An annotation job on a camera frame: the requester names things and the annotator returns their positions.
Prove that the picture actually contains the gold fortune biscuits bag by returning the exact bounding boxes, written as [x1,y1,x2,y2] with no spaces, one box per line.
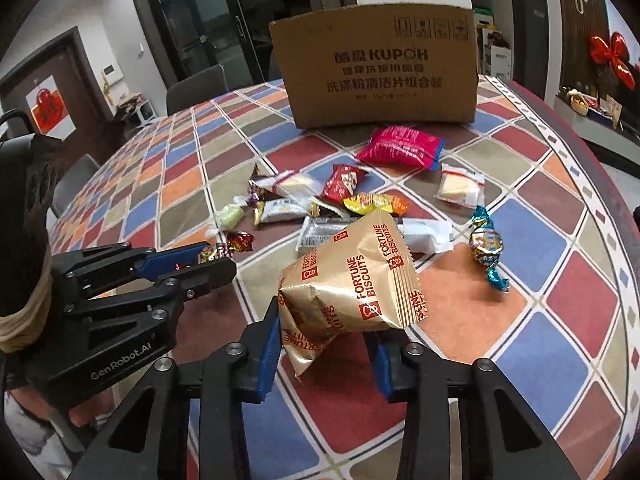
[278,210,427,377]

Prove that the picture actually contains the blue foil candy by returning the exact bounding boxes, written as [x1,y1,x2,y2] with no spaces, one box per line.
[469,206,510,294]

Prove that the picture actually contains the purple white cake packet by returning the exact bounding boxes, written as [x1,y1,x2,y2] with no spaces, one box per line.
[248,165,323,207]

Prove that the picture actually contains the red brown snack packet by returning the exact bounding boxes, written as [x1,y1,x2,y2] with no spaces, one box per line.
[320,164,368,205]

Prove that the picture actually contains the clear packet white cake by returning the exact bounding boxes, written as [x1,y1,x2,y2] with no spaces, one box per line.
[435,162,486,209]

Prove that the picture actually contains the pink snack packet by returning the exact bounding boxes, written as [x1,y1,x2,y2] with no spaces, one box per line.
[356,126,445,170]

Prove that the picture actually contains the person's left hand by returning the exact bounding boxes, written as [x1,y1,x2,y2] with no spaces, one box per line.
[6,386,116,428]

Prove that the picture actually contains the red gold wrapped candy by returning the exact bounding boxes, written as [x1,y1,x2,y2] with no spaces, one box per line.
[198,231,254,264]

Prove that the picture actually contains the green wrapped candy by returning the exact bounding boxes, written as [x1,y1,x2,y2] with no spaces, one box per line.
[216,196,247,231]

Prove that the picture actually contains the grey chair near left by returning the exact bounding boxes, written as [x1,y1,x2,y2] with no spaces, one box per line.
[51,154,100,218]

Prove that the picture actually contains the grey white snack bar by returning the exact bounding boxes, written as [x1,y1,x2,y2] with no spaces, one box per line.
[254,198,320,226]

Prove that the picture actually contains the white silver snack bar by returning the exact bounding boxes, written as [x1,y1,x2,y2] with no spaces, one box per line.
[295,217,454,255]

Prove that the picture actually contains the colourful checkered tablecloth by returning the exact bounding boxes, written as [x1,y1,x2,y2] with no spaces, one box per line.
[51,79,639,479]

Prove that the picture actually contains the yellow orange snack packet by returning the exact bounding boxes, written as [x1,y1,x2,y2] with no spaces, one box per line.
[343,193,409,216]

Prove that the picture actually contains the brown door red poster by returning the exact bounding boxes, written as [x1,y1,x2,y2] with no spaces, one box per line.
[1,27,122,167]

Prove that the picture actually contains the grey dining chair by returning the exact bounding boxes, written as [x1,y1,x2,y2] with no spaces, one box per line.
[166,64,229,115]

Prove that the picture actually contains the black glass sliding door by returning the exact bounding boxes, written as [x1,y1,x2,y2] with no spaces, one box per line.
[124,0,321,101]

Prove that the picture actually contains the brown cardboard box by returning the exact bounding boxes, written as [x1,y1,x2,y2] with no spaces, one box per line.
[270,3,478,129]

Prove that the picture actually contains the low white tv bench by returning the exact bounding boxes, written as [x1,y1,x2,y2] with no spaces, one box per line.
[553,96,640,164]

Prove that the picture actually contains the white storage shelf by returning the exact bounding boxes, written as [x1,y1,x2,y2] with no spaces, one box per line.
[473,6,512,80]

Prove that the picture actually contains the red bow balloon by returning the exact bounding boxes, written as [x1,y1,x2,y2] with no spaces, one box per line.
[589,32,636,91]

